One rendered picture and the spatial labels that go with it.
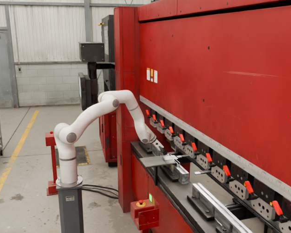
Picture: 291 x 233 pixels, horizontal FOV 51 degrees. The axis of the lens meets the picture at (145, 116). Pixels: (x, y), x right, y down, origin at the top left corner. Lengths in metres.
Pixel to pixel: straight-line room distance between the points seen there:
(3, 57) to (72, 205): 7.46
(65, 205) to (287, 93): 1.64
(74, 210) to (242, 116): 1.36
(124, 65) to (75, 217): 1.61
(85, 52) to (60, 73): 6.04
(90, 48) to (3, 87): 6.45
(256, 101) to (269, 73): 0.16
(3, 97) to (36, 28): 2.16
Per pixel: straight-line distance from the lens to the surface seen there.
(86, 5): 9.07
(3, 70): 9.47
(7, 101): 9.60
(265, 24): 1.52
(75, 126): 2.12
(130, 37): 3.23
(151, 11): 2.85
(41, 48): 9.31
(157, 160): 2.62
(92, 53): 3.31
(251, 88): 1.59
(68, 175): 2.25
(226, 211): 2.05
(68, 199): 2.31
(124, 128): 3.36
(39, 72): 9.36
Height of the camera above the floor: 2.02
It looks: 15 degrees down
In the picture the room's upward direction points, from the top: straight up
